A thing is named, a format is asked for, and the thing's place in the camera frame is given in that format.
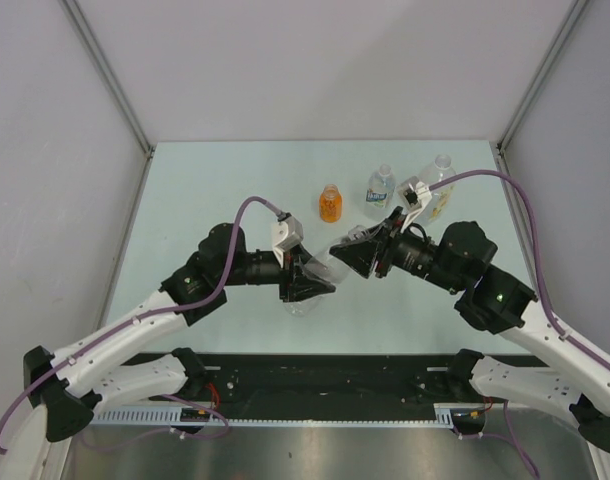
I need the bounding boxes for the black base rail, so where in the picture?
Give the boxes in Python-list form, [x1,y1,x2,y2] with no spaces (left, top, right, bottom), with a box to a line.
[119,352,506,421]

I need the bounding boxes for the purple cable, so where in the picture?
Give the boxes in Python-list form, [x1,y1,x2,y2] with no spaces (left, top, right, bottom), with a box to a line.
[0,195,286,455]
[427,169,610,381]

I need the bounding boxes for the right aluminium frame post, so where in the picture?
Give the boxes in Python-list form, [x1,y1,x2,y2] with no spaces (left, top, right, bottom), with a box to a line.
[496,0,593,155]

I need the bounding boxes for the clear bottle blue cap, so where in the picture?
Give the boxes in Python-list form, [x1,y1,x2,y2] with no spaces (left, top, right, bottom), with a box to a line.
[364,164,396,220]

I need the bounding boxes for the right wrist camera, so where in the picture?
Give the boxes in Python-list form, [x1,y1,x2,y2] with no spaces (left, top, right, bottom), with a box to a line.
[396,176,432,231]

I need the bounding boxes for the orange juice bottle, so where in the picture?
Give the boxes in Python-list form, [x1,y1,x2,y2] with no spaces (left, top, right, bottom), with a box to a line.
[318,184,343,223]

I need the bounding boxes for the grey cable duct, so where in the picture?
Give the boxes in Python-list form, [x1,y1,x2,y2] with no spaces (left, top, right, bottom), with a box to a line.
[92,404,459,429]

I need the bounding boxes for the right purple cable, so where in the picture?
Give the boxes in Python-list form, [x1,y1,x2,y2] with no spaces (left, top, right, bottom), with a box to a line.
[427,169,610,381]

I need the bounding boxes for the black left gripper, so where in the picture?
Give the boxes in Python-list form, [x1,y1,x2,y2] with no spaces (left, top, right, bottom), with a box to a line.
[218,243,334,302]

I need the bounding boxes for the large clear bottle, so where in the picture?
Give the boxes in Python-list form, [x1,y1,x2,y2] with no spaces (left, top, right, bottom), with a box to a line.
[415,154,459,224]

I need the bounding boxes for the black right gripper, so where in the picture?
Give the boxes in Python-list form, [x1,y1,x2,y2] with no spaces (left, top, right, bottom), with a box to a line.
[330,206,463,293]

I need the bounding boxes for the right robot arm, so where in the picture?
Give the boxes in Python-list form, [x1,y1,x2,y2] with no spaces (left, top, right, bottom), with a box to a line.
[329,209,610,454]

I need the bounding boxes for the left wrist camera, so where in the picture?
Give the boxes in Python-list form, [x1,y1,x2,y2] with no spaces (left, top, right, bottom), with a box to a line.
[271,212,304,267]

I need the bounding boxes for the small clear bottle white cap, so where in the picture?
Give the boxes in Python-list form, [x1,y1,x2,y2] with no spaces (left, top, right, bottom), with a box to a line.
[284,225,366,317]

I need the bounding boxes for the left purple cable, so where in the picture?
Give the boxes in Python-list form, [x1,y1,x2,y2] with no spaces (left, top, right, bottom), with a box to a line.
[0,195,286,455]

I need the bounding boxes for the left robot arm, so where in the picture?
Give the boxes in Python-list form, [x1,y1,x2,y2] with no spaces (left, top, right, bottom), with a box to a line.
[23,221,336,443]

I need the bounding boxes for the left aluminium frame post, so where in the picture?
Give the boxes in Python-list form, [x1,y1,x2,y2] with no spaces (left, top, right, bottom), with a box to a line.
[58,0,154,158]

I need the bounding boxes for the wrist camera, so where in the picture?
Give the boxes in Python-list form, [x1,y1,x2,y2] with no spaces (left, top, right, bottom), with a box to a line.
[271,212,304,267]
[396,176,432,231]

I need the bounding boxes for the aluminium frame post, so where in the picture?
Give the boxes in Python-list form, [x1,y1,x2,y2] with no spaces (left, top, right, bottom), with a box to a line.
[496,0,593,155]
[58,0,154,158]

